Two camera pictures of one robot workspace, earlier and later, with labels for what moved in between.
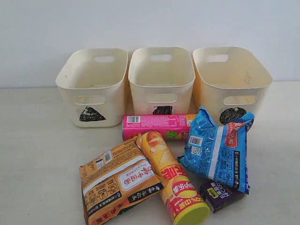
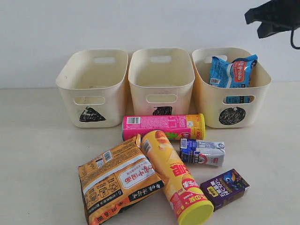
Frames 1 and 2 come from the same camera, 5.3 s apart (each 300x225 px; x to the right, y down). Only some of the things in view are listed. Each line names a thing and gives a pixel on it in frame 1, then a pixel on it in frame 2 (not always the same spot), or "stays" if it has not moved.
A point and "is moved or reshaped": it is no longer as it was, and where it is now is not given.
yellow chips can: (186, 205) is moved or reshaped
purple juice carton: (219, 194) stays
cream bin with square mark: (161, 79) stays
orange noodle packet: (122, 177) stays
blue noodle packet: (220, 151) → (236, 74)
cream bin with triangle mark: (92, 82) stays
